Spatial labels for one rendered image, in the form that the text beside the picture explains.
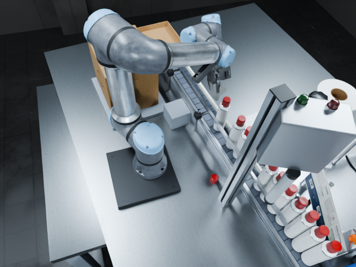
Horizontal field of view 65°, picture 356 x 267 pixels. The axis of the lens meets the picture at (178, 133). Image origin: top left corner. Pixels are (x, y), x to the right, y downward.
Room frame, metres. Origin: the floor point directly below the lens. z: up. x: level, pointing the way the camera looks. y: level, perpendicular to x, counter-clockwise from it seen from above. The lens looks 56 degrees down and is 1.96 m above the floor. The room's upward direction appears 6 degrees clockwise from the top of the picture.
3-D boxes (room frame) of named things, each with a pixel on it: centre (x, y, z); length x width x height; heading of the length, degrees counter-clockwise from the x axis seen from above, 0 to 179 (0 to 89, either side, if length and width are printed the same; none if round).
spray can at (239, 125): (0.71, -0.25, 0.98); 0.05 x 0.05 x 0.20
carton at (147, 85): (1.00, 0.29, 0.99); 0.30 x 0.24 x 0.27; 30
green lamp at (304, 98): (0.45, -0.28, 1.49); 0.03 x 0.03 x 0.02
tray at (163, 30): (1.42, 0.18, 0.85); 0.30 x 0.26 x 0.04; 31
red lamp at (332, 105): (0.45, -0.35, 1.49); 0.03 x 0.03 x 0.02
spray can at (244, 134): (0.66, -0.28, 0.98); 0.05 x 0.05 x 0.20
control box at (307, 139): (0.43, -0.31, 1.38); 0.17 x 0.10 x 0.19; 86
